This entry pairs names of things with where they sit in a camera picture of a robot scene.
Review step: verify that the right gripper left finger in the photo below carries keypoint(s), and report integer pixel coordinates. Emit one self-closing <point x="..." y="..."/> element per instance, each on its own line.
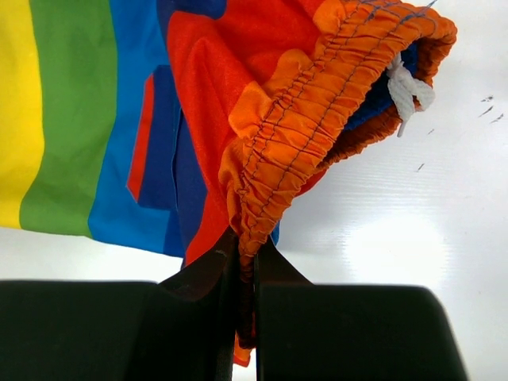
<point x="178" y="329"/>

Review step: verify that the rainbow striped shorts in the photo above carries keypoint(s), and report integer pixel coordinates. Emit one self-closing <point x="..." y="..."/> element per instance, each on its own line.
<point x="159" y="125"/>

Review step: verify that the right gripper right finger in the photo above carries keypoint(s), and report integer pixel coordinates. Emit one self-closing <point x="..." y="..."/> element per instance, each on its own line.
<point x="306" y="331"/>

